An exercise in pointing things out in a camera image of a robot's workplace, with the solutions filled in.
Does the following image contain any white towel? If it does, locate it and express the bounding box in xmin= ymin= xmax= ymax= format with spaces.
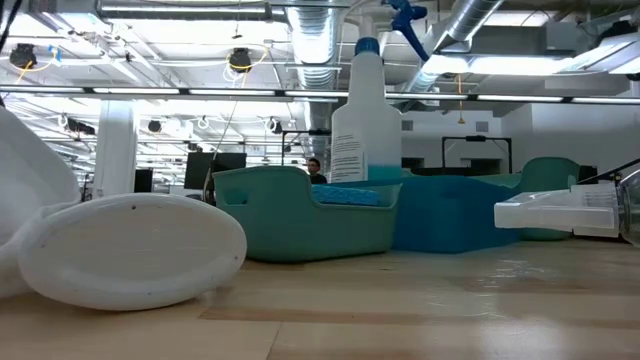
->
xmin=0 ymin=107 xmax=82 ymax=301

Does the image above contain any small teal plastic bin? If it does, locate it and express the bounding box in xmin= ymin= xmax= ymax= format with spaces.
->
xmin=212 ymin=165 xmax=403 ymax=264

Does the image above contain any black monitor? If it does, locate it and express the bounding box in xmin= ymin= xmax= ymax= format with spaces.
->
xmin=183 ymin=151 xmax=248 ymax=192

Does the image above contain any clear spray bottle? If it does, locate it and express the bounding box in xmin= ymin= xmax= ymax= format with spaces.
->
xmin=493 ymin=169 xmax=640 ymax=249

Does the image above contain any blue sponge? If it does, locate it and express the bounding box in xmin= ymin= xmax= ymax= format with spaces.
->
xmin=310 ymin=183 xmax=386 ymax=207

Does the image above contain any white column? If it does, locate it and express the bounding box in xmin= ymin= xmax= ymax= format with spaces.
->
xmin=93 ymin=99 xmax=138 ymax=199

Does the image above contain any white squeeze bottle blue label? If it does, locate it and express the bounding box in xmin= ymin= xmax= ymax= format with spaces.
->
xmin=17 ymin=193 xmax=249 ymax=312

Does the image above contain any slanted silver ventilation duct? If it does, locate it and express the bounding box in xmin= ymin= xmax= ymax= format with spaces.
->
xmin=402 ymin=0 xmax=506 ymax=96

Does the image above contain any person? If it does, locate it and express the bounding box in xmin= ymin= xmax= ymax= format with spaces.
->
xmin=305 ymin=157 xmax=329 ymax=185

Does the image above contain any spray bottle with blue liquid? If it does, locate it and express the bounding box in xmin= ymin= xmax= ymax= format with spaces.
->
xmin=329 ymin=0 xmax=431 ymax=184

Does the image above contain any black station frame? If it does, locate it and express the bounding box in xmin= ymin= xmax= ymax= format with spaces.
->
xmin=282 ymin=129 xmax=334 ymax=169
xmin=442 ymin=135 xmax=514 ymax=175

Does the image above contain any small black box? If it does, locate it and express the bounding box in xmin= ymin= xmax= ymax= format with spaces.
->
xmin=133 ymin=168 xmax=154 ymax=194

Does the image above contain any wide silver ventilation duct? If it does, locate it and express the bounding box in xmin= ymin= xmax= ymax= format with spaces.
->
xmin=287 ymin=0 xmax=344 ymax=171

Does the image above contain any black ceiling camera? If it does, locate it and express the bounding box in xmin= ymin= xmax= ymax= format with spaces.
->
xmin=9 ymin=43 xmax=39 ymax=70
xmin=229 ymin=47 xmax=254 ymax=75

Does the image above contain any blue plastic tray bin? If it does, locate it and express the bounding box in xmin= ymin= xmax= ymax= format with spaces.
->
xmin=339 ymin=174 xmax=524 ymax=254

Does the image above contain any long ceiling light strip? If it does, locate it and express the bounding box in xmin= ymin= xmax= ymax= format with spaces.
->
xmin=0 ymin=84 xmax=640 ymax=105

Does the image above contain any large teal plastic bin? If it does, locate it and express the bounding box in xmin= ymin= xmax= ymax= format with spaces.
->
xmin=469 ymin=157 xmax=581 ymax=242

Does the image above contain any yellow hanging cord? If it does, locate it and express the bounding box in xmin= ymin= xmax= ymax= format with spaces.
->
xmin=456 ymin=74 xmax=466 ymax=125

